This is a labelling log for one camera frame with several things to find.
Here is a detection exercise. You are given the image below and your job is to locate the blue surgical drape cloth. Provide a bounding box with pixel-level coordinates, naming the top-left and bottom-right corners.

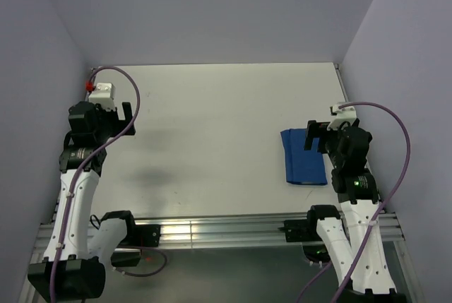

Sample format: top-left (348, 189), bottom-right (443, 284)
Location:
top-left (280, 129), bottom-right (328, 186)

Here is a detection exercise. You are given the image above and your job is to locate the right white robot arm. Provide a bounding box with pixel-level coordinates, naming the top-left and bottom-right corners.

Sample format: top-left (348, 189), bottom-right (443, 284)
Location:
top-left (304, 120), bottom-right (408, 302)

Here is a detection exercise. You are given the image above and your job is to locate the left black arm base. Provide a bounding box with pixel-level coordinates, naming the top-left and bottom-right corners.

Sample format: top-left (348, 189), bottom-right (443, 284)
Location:
top-left (111, 225), bottom-right (161, 268)

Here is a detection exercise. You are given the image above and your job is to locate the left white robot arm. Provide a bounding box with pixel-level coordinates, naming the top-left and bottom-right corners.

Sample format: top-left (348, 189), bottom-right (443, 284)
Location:
top-left (28, 101), bottom-right (136, 302)

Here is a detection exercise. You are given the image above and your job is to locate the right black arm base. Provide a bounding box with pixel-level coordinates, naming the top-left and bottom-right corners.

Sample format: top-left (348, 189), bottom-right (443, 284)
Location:
top-left (278, 219), bottom-right (321, 243)

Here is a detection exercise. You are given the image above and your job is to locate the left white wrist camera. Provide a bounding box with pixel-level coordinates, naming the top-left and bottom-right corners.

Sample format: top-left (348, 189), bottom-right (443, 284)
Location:
top-left (88, 83), bottom-right (116, 112)

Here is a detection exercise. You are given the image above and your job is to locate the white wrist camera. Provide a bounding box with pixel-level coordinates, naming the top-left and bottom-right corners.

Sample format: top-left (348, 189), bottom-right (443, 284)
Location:
top-left (88, 83), bottom-right (116, 112)
top-left (327, 102), bottom-right (357, 131)

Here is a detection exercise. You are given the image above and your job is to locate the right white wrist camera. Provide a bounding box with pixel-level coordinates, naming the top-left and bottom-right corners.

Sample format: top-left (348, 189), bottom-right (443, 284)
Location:
top-left (327, 102), bottom-right (357, 131)

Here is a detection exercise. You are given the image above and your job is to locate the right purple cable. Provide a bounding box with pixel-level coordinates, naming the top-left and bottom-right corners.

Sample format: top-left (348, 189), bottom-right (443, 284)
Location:
top-left (295, 102), bottom-right (412, 303)

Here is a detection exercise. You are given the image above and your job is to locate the purple cable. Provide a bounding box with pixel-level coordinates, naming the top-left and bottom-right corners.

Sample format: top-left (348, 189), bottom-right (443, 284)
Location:
top-left (295, 102), bottom-right (412, 303)
top-left (49, 65), bottom-right (168, 303)

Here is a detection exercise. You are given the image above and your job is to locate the aluminium extrusion rail frame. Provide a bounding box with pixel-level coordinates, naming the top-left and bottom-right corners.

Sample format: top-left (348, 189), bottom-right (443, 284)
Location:
top-left (18, 62), bottom-right (424, 303)

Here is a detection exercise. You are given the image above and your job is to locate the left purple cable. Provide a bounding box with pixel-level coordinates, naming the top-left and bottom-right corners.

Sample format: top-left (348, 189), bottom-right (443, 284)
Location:
top-left (49, 65), bottom-right (168, 303)

